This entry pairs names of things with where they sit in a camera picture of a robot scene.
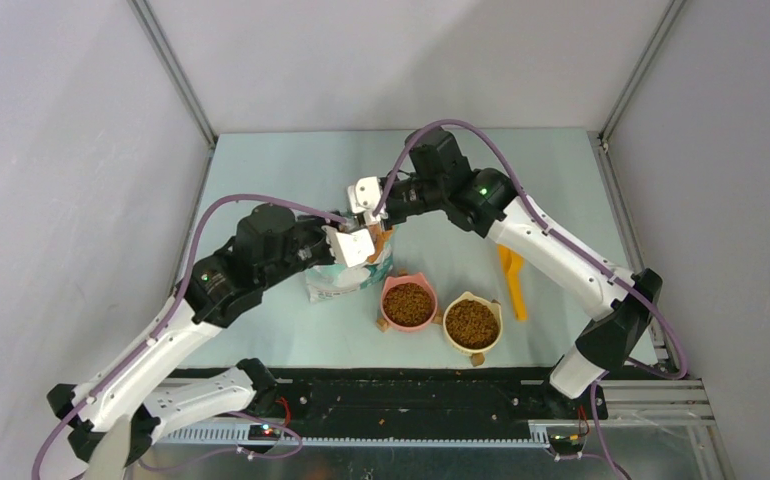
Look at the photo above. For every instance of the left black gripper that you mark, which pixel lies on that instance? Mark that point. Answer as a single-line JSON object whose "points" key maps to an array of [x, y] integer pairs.
{"points": [[314, 222]]}

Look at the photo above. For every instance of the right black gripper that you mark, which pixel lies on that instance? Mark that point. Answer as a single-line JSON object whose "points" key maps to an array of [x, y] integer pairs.
{"points": [[390, 219]]}

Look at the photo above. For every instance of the green dog food bag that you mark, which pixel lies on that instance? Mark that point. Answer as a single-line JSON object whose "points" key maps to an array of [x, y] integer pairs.
{"points": [[332, 281]]}

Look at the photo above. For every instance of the orange plastic food scoop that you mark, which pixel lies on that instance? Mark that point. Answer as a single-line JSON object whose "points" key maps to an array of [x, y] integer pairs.
{"points": [[511, 264]]}

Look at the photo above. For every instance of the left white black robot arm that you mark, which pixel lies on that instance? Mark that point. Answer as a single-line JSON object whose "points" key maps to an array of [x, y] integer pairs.
{"points": [[276, 241]]}

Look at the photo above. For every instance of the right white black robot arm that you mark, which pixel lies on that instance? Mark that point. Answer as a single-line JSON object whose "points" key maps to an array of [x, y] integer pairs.
{"points": [[432, 174]]}

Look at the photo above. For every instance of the pink cat-ear pet bowl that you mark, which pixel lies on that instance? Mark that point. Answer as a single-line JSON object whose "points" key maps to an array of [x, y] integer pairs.
{"points": [[383, 323]]}

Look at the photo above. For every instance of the yellow cat-ear pet bowl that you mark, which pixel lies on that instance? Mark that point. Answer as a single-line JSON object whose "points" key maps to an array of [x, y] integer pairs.
{"points": [[476, 357]]}

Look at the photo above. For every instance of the kibble in pink bowl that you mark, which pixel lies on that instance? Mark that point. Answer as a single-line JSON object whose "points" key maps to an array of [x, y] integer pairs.
{"points": [[408, 305]]}

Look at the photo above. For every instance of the kibble in yellow bowl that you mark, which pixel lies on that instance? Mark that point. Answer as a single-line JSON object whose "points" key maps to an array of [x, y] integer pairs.
{"points": [[472, 325]]}

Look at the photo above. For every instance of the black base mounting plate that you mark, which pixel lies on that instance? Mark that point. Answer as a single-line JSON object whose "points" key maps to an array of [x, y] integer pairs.
{"points": [[401, 404]]}

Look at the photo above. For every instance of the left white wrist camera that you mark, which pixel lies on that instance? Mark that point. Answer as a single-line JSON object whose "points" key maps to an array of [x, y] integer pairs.
{"points": [[350, 249]]}

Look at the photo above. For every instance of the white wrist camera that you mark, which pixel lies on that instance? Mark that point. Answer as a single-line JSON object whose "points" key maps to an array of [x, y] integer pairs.
{"points": [[350, 249], [363, 197]]}

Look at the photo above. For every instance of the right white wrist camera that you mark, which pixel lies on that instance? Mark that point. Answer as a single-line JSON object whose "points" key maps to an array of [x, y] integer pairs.
{"points": [[363, 197]]}

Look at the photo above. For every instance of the left corner aluminium post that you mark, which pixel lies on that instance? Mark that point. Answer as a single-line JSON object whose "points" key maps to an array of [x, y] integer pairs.
{"points": [[154, 31]]}

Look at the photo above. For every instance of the corner aluminium post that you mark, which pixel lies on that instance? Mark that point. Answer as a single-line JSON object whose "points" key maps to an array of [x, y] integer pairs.
{"points": [[641, 67], [154, 31]]}

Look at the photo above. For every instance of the right corner aluminium post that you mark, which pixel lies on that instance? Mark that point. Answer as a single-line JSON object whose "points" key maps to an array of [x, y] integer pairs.
{"points": [[641, 67]]}

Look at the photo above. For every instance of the aluminium frame rail base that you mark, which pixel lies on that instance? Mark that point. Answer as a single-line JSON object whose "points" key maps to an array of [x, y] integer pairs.
{"points": [[654, 429]]}

